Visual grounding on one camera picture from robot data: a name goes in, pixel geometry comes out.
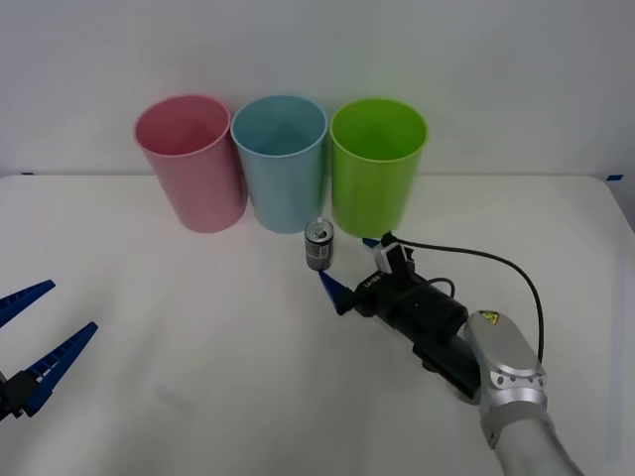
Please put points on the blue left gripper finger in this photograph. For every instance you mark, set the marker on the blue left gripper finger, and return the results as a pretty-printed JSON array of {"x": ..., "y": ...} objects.
[
  {"x": 59, "y": 367},
  {"x": 25, "y": 300}
]

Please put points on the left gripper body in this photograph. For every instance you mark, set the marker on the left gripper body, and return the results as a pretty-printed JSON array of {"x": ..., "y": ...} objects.
[{"x": 2, "y": 404}]

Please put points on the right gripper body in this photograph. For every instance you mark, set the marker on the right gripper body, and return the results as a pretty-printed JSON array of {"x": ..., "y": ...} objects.
[{"x": 379, "y": 295}]

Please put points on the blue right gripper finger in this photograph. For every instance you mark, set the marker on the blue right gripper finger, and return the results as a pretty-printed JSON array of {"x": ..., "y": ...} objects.
[
  {"x": 340, "y": 292},
  {"x": 372, "y": 243}
]

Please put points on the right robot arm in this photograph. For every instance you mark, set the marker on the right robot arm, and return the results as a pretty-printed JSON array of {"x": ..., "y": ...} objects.
[{"x": 501, "y": 347}]

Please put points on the green plastic bin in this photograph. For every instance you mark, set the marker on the green plastic bin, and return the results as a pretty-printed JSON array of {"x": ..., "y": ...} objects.
[{"x": 372, "y": 193}]

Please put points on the pale blue plastic bin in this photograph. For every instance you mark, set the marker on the pale blue plastic bin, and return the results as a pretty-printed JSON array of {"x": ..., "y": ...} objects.
[{"x": 283, "y": 193}]

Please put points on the pink plastic bin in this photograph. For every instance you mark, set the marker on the pink plastic bin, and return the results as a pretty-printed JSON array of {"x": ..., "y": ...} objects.
[{"x": 198, "y": 188}]

